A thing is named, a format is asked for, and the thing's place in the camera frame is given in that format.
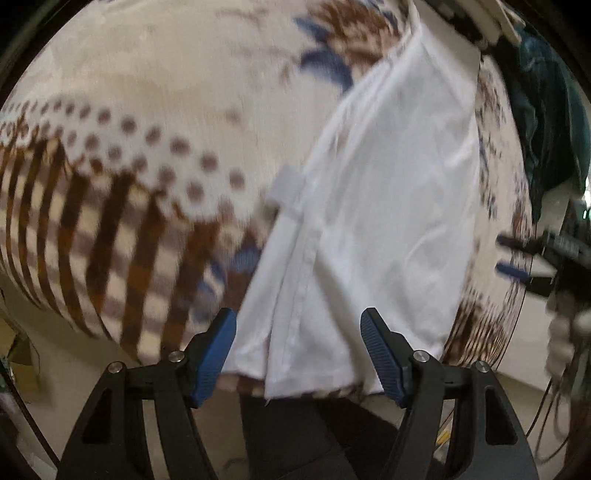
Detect bundle of dark cables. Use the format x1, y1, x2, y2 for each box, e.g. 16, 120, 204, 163
525, 364, 591, 464

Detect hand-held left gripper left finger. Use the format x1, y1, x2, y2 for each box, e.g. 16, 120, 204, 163
55, 308, 238, 480

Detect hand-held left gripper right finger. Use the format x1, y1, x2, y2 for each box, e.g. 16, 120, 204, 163
360, 307, 541, 480

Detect person's dark pants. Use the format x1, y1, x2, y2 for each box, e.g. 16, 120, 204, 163
240, 393, 408, 480

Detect white shirt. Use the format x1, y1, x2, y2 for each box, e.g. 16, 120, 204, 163
221, 8, 484, 400

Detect person's right hand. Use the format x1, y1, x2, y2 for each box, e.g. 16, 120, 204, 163
546, 292, 591, 377

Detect brown floral printed blanket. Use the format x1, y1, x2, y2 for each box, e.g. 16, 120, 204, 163
0, 0, 537, 398

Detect dark teal hanging clothes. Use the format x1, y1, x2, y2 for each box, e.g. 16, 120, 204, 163
498, 27, 591, 223

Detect cardboard box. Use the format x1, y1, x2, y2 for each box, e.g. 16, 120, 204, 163
0, 318, 43, 403

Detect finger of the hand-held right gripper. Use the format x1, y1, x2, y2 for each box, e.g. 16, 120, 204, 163
494, 261, 537, 285
496, 234, 546, 256

